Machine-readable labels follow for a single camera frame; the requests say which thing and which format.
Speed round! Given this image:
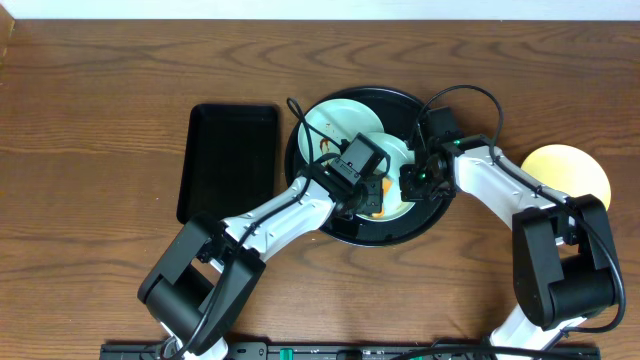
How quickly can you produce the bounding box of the green and yellow sponge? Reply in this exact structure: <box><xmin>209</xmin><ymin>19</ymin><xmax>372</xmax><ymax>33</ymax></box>
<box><xmin>371</xmin><ymin>177</ymin><xmax>393</xmax><ymax>220</ymax></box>

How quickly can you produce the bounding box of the light blue plate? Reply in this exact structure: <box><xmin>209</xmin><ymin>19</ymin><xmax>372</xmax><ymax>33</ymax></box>
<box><xmin>356</xmin><ymin>132</ymin><xmax>415</xmax><ymax>222</ymax></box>
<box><xmin>297</xmin><ymin>99</ymin><xmax>384</xmax><ymax>163</ymax></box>

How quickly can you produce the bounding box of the yellow plate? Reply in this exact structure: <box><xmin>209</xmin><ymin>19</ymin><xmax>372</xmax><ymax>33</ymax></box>
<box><xmin>521</xmin><ymin>144</ymin><xmax>612</xmax><ymax>210</ymax></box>

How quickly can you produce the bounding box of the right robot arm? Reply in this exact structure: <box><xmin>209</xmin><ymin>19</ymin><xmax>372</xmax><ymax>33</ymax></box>
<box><xmin>400</xmin><ymin>133</ymin><xmax>627</xmax><ymax>359</ymax></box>

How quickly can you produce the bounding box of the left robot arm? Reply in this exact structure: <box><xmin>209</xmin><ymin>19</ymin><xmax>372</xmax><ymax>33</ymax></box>
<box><xmin>137</xmin><ymin>164</ymin><xmax>384</xmax><ymax>359</ymax></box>

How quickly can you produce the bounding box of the round black serving tray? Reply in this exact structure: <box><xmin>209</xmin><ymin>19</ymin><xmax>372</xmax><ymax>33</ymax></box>
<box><xmin>285</xmin><ymin>87</ymin><xmax>451</xmax><ymax>247</ymax></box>

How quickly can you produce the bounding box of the black rectangular tray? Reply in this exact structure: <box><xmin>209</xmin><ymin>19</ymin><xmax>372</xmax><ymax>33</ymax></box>
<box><xmin>176</xmin><ymin>104</ymin><xmax>279</xmax><ymax>224</ymax></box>

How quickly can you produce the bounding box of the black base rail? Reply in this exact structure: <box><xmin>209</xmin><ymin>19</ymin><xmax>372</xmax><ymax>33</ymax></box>
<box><xmin>99</xmin><ymin>342</ymin><xmax>602</xmax><ymax>360</ymax></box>

